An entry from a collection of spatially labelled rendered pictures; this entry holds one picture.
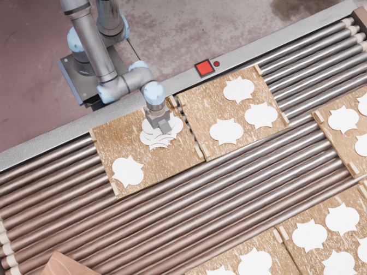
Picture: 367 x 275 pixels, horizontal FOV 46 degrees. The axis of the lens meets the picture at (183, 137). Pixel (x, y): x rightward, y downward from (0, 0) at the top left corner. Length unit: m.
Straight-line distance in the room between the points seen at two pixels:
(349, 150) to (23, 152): 1.44
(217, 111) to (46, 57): 1.72
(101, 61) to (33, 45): 1.86
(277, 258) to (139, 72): 0.92
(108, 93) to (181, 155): 0.46
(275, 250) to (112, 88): 0.91
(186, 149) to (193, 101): 0.24
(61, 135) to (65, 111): 1.09
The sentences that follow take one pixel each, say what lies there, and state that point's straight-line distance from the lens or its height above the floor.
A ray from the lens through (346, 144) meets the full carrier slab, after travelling 2.03.
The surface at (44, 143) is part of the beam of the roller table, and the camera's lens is 2.02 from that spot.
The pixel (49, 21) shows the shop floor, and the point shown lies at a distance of 3.51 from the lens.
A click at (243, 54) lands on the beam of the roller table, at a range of 2.14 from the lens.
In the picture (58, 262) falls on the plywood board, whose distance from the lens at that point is 1.75.
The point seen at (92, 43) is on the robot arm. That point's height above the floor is 1.42.
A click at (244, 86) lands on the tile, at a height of 0.95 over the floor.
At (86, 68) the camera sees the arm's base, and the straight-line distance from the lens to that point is 2.03.
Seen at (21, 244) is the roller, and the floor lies 0.92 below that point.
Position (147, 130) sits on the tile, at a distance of 1.87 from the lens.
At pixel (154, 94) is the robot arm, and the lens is 1.58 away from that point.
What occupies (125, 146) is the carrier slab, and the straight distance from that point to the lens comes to 1.91.
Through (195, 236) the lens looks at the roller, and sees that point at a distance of 1.82.
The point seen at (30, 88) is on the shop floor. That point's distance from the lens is 3.25.
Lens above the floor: 2.72
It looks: 69 degrees down
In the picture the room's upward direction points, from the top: straight up
